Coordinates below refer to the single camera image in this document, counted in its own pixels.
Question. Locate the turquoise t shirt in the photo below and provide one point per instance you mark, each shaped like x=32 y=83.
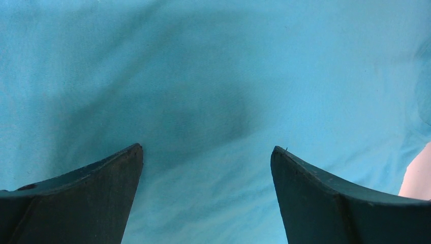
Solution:
x=209 y=88

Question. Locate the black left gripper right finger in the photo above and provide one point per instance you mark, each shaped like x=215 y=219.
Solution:
x=319 y=207

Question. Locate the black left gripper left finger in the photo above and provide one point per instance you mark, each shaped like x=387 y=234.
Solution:
x=91 y=204

